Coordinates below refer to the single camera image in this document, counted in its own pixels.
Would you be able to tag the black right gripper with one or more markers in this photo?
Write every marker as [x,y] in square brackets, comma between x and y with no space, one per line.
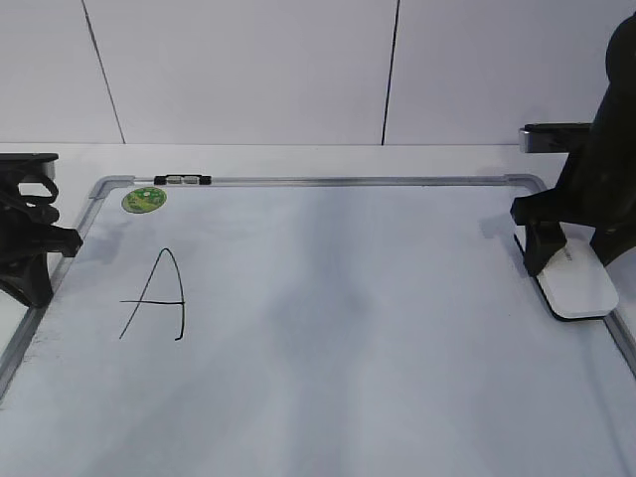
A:
[596,188]

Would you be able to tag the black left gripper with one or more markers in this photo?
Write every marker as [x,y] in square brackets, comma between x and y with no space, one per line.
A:
[28,235]

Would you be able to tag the white whiteboard eraser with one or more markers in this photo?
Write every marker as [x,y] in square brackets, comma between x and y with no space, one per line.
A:
[574,285]

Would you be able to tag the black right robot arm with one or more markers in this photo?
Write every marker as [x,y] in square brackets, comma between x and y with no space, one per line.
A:
[620,70]

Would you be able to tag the green round magnet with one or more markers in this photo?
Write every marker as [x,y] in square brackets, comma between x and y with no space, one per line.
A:
[144,200]

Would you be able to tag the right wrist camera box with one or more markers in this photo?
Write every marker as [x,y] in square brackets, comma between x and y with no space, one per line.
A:
[544,138]

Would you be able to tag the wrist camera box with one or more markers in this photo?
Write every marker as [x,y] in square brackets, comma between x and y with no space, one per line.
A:
[544,138]
[30,166]

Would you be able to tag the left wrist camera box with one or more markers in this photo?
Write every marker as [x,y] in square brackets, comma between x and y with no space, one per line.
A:
[30,166]

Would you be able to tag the white whiteboard with grey frame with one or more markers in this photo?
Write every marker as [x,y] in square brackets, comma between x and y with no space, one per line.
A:
[328,327]

